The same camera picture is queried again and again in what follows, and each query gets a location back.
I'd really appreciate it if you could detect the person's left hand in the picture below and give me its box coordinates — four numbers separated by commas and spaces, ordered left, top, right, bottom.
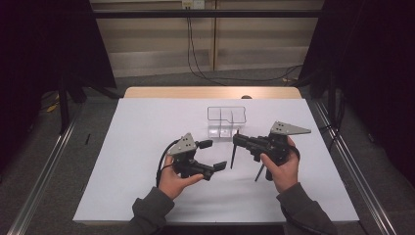
159, 155, 206, 201

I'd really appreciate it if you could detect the wooden table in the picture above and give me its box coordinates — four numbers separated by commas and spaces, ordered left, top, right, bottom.
122, 85, 302, 100

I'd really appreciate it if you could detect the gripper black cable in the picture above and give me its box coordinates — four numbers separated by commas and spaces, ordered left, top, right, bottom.
287, 144, 301, 162
155, 139, 181, 189

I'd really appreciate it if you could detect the white table sheet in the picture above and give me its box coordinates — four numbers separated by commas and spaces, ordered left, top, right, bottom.
71, 97, 360, 226

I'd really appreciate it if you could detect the white wall outlet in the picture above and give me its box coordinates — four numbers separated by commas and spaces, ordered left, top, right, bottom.
181, 0, 207, 10

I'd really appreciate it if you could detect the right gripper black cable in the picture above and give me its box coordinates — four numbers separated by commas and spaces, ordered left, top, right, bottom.
287, 144, 301, 162

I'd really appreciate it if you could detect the black horizontal frame bar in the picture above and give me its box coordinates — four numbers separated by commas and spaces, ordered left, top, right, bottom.
92, 9, 324, 20

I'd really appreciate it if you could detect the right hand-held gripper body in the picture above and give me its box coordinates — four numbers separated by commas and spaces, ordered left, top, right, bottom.
246, 120, 312, 182

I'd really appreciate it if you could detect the metal floor rail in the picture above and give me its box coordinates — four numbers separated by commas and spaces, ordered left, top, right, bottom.
6, 103, 84, 235
312, 98, 399, 235

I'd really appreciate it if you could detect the black wall cable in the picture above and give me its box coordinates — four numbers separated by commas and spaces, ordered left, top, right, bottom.
186, 16, 304, 83
186, 16, 229, 87

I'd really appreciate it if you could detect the person's right hand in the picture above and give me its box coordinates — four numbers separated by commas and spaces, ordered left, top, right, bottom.
259, 136, 300, 194

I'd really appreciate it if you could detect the clear plastic pen holder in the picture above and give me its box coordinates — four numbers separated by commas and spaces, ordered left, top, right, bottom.
207, 106, 248, 139

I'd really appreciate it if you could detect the black pencil with orange end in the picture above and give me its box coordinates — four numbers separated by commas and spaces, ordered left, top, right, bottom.
254, 164, 266, 183
230, 128, 240, 170

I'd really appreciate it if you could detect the dark curtain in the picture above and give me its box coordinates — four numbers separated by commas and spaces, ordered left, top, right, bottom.
298, 0, 415, 189
0, 0, 117, 174

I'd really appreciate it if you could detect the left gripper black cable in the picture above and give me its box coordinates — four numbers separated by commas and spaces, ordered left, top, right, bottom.
155, 139, 181, 189

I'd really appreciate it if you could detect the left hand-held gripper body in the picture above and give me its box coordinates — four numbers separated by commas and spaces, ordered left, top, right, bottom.
166, 132, 215, 181

